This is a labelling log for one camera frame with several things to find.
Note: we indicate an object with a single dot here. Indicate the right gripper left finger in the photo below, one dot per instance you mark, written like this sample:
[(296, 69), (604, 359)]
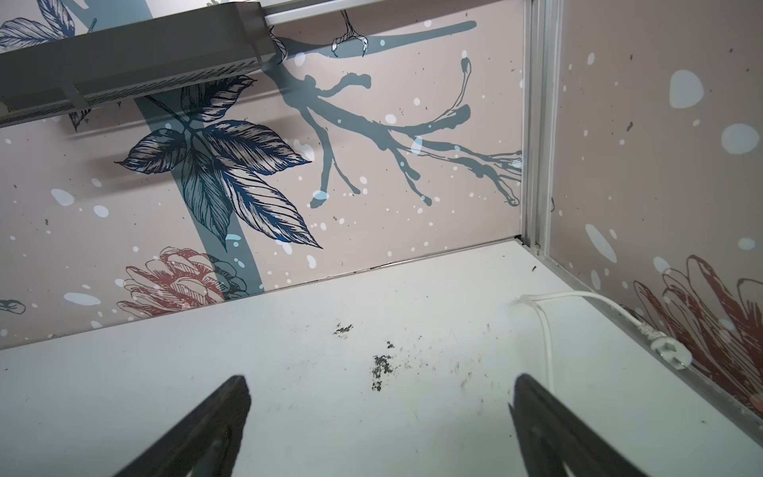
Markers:
[(206, 442)]

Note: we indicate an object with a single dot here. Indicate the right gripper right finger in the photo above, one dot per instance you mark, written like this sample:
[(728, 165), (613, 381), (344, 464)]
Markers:
[(555, 442)]

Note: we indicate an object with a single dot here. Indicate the black wire basket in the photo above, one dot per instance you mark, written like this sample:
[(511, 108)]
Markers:
[(48, 69)]

